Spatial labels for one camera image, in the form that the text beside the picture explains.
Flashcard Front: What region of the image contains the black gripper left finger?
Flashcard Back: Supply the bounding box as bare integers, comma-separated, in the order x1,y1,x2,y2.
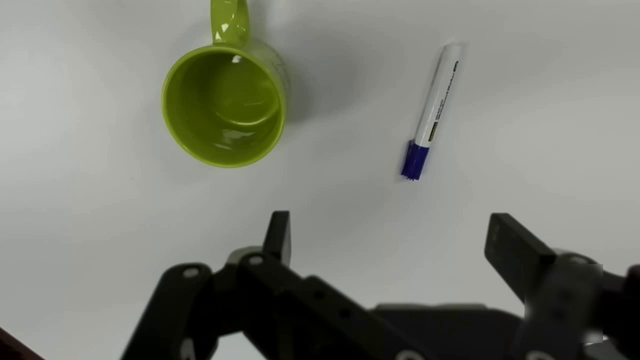
118,211,429,360

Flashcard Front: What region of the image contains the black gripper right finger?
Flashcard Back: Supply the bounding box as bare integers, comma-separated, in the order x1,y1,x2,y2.
482,213,640,360

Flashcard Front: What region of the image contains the lime green ceramic mug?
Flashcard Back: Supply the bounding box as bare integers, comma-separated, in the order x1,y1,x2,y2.
160,0,290,169

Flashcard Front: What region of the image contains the white marker with blue cap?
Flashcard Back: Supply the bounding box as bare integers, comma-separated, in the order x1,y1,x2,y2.
400,43,464,182

